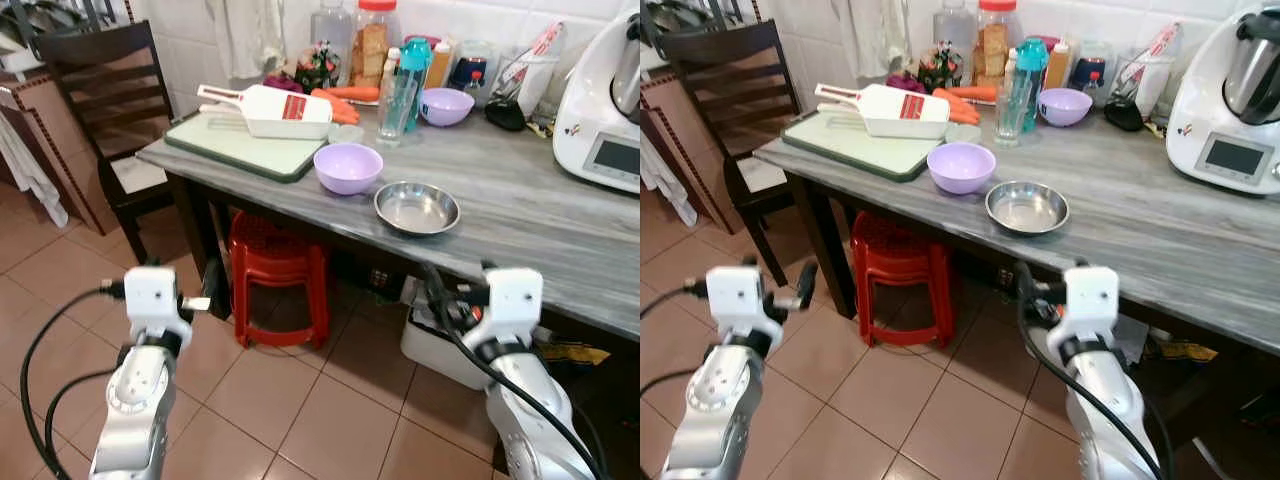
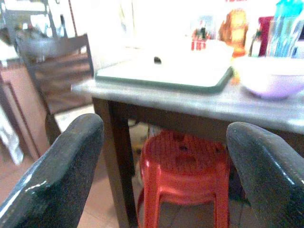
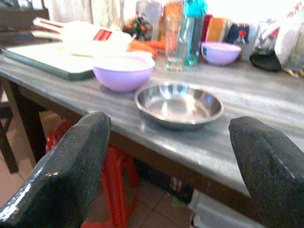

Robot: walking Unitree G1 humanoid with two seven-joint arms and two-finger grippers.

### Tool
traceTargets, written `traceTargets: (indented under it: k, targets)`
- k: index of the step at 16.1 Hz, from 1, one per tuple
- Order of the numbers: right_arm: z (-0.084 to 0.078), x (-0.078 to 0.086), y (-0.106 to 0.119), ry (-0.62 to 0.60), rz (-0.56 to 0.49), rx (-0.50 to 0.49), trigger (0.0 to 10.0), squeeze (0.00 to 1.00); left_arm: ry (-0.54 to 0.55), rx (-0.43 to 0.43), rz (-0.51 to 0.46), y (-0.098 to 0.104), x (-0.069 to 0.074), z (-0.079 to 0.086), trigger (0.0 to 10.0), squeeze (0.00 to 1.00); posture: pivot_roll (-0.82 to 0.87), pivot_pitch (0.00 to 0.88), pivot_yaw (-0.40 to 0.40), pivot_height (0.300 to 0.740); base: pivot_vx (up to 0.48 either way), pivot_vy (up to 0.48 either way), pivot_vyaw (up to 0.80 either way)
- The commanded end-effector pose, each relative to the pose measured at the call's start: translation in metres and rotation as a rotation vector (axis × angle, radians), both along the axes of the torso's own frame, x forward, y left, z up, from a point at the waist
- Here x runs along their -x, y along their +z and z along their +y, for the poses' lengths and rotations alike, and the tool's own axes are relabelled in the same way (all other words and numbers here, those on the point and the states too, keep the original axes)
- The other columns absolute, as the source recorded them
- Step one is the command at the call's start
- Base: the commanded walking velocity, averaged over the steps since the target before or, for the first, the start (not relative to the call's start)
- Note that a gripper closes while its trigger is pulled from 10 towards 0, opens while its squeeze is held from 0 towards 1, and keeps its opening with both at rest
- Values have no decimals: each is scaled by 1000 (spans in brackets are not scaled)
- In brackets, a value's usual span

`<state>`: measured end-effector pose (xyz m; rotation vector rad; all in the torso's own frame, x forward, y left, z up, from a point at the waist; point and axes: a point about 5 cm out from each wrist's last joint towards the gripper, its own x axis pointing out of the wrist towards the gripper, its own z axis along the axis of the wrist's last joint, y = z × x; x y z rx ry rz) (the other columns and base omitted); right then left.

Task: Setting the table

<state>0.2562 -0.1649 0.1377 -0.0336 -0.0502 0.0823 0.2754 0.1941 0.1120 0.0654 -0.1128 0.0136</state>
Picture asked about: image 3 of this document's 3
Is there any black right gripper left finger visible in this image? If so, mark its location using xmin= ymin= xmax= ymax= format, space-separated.
xmin=0 ymin=112 xmax=112 ymax=228

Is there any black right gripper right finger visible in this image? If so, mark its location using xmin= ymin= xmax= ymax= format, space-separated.
xmin=228 ymin=116 xmax=304 ymax=228

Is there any red plastic stool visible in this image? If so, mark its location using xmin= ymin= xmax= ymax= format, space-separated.
xmin=45 ymin=119 xmax=141 ymax=228

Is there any white container under table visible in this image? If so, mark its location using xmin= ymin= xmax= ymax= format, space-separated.
xmin=189 ymin=190 xmax=264 ymax=228

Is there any stainless steel shallow bowl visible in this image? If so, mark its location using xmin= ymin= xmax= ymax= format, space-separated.
xmin=134 ymin=82 xmax=225 ymax=130

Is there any white cutting board green rim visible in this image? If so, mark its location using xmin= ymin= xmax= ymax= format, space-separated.
xmin=1 ymin=42 xmax=100 ymax=81

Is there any large purple plastic bowl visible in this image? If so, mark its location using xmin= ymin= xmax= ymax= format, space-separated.
xmin=92 ymin=54 xmax=156 ymax=93

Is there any small purple plastic bowl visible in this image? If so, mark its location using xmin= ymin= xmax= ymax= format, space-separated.
xmin=200 ymin=41 xmax=242 ymax=67

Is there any white printed plastic bag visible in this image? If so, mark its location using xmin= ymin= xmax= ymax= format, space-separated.
xmin=274 ymin=2 xmax=304 ymax=77

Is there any dark blue printed packet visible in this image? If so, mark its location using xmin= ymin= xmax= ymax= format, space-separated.
xmin=226 ymin=22 xmax=257 ymax=46

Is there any orange snack packet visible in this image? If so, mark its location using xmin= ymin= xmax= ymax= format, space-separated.
xmin=206 ymin=16 xmax=229 ymax=43

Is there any orange carrot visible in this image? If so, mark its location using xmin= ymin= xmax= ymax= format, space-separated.
xmin=128 ymin=39 xmax=167 ymax=59

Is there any teal plastic water bottle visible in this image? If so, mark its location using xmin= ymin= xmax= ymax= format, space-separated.
xmin=182 ymin=0 xmax=208 ymax=67

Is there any clear drinking glass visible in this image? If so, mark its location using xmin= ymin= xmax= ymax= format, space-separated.
xmin=164 ymin=15 xmax=188 ymax=72

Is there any small artificial flower pot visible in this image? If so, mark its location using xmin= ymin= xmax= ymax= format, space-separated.
xmin=123 ymin=14 xmax=152 ymax=41

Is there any orange labelled clear bottle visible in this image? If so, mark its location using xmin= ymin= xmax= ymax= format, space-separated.
xmin=158 ymin=0 xmax=185 ymax=43

